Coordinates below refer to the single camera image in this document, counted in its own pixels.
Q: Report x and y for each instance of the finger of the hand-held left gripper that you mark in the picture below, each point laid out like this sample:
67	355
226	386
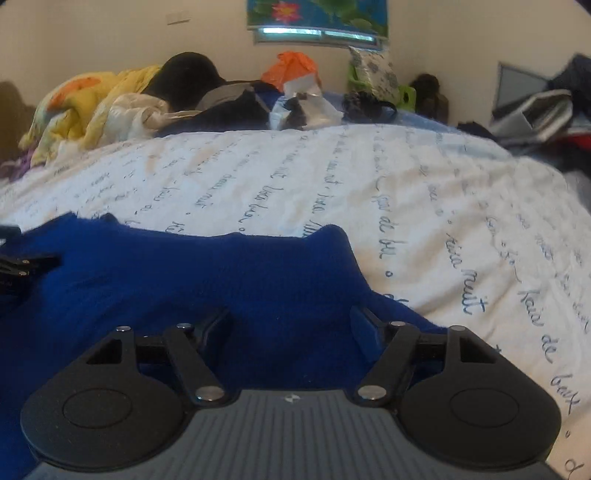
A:
14	273
32	262

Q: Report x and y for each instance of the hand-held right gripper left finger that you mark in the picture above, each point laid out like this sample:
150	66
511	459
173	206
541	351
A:
216	330

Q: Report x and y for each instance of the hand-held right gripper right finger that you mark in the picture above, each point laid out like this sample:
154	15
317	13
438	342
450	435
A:
364	328

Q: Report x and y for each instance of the blue beaded sweater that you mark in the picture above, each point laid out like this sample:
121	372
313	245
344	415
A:
231	286

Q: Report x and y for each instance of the pile of clothes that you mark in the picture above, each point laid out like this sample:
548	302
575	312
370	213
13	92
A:
554	120

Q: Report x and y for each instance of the purple cloth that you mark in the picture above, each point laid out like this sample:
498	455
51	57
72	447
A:
14	168

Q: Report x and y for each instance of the white script-printed bed sheet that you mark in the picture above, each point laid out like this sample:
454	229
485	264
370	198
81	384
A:
415	207

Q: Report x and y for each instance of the brown headboard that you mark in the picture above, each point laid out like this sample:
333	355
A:
14	120

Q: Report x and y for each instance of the yellow printed quilt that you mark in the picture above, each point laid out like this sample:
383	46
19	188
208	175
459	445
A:
69	104

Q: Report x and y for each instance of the cream satin cloth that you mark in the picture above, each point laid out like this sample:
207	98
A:
131	113

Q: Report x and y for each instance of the dark navy garment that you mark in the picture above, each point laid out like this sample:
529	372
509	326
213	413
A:
231	115

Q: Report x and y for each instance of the white plastic bag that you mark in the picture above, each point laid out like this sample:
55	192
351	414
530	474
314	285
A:
318	113

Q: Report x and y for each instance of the black fuzzy bag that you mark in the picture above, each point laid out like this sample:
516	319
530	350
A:
364	106

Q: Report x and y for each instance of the grey garment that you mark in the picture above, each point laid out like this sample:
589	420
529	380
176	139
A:
219	94

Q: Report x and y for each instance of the green plastic chair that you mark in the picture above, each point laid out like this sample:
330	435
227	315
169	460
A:
408	97

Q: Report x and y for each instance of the black hat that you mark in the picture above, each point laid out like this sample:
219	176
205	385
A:
184	76

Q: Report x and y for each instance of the brown plush toy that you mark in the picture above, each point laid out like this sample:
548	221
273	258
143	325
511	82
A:
429	97

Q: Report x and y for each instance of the floral pillow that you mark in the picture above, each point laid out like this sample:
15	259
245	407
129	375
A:
376	74

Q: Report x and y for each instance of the orange plastic bag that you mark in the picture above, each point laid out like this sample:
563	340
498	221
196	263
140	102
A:
288	69

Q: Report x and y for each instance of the grey framed panel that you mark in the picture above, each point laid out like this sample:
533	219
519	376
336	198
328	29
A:
517	87

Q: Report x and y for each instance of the white wall switch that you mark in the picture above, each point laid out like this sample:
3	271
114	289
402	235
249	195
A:
178	18

